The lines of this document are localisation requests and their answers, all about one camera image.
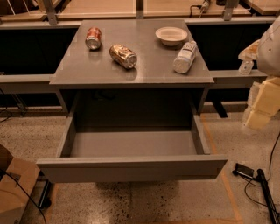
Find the white plastic bottle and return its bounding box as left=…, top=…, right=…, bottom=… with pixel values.
left=173, top=41, right=198, bottom=74

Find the black cable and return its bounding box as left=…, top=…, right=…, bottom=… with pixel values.
left=0, top=168, right=48, bottom=224
left=243, top=130, right=280, bottom=208

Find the grey long bench shelf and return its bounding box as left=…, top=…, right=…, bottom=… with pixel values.
left=0, top=70, right=267, bottom=94

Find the gold crushed soda can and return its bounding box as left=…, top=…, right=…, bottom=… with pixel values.
left=109, top=44, right=137, bottom=69

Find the black cable left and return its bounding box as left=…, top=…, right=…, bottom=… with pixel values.
left=0, top=168, right=48, bottom=224

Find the black cable right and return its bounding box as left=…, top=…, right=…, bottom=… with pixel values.
left=243, top=130, right=280, bottom=208

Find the small black floor device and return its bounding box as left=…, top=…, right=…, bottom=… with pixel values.
left=233, top=163, right=254, bottom=179

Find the white paper bowl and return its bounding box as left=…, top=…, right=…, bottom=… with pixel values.
left=156, top=27, right=188, bottom=46

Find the grey top drawer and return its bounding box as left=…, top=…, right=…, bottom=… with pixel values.
left=37, top=115, right=227, bottom=183

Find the brown cardboard box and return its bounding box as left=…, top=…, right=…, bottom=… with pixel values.
left=0, top=145, right=39, bottom=224

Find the clear sanitizer pump bottle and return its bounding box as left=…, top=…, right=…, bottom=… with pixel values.
left=238, top=60, right=254, bottom=75

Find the black base foot left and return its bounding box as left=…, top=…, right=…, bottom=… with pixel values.
left=38, top=179, right=52, bottom=209

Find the grey drawer cabinet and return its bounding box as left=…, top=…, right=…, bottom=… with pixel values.
left=50, top=19, right=214, bottom=109

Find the black floor stand bar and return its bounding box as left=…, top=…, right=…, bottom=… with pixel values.
left=257, top=169, right=280, bottom=224

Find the red soda can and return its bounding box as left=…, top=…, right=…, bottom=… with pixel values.
left=85, top=27, right=102, bottom=50

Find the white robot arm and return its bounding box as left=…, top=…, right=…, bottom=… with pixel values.
left=238, top=17, right=280, bottom=130

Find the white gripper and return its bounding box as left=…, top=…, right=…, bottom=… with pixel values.
left=244, top=77, right=280, bottom=130

